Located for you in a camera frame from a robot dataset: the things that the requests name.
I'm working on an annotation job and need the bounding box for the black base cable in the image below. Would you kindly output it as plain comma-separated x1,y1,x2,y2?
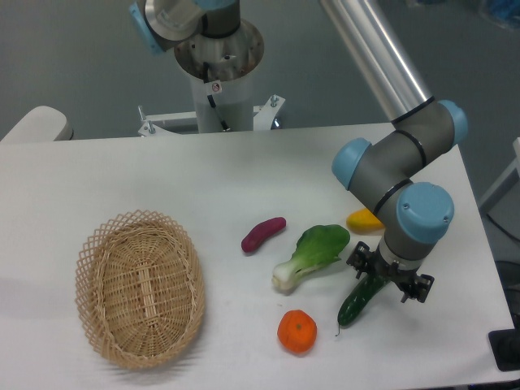
201,60,232,133

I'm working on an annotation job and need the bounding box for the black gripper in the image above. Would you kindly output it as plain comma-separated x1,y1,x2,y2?
346,241,435,303

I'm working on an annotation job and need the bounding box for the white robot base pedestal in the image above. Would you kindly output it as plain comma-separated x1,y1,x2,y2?
138,19,285,137

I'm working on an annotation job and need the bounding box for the orange tangerine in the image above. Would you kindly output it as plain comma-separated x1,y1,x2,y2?
277,310,318,354

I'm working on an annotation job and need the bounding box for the black device at table edge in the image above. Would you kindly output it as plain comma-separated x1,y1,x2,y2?
488,328,519,372

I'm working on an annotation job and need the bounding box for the green cucumber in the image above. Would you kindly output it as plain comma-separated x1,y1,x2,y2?
336,274,389,336

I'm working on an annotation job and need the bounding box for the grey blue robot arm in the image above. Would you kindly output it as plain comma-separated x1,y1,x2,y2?
129,1,468,302

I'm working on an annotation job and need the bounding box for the green bok choy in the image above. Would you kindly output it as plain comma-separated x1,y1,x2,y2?
271,224,350,293

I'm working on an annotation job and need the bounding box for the white chair seat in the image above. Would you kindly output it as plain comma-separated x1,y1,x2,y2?
1,106,74,145

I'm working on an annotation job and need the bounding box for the woven wicker basket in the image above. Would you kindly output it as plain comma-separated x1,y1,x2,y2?
75,210,205,370

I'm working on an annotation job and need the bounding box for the yellow mango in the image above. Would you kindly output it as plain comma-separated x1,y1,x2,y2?
345,208,384,235

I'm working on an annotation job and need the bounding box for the purple sweet potato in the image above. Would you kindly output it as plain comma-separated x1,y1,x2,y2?
240,217,287,254

